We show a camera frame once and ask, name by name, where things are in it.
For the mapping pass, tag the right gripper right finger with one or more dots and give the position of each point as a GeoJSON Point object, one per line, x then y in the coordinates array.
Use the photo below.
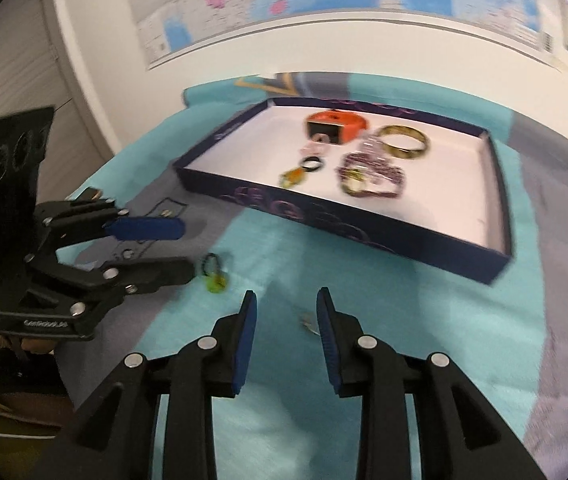
{"type": "Point", "coordinates": [460, 434]}

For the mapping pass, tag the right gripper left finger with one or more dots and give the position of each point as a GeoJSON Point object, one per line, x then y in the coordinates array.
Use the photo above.
{"type": "Point", "coordinates": [153, 418]}

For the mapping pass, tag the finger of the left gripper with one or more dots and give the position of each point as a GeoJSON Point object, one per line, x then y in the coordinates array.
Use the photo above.
{"type": "Point", "coordinates": [146, 228]}
{"type": "Point", "coordinates": [134, 279]}

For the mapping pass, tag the orange smart watch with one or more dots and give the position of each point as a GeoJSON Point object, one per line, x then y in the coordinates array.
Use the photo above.
{"type": "Point", "coordinates": [335, 126]}

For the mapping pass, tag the tortoiseshell bangle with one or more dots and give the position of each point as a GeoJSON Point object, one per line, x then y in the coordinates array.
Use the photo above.
{"type": "Point", "coordinates": [403, 142]}

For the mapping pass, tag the left hand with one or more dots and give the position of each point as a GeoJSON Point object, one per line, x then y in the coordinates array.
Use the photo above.
{"type": "Point", "coordinates": [29, 345]}

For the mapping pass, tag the teal grey bedsheet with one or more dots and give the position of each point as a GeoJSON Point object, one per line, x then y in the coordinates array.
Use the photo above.
{"type": "Point", "coordinates": [510, 337]}

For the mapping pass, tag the navy shallow box tray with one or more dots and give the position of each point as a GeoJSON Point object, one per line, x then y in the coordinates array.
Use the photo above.
{"type": "Point", "coordinates": [448, 209]}

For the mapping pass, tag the black camera box left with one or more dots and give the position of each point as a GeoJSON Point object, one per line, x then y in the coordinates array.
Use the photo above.
{"type": "Point", "coordinates": [23, 138]}

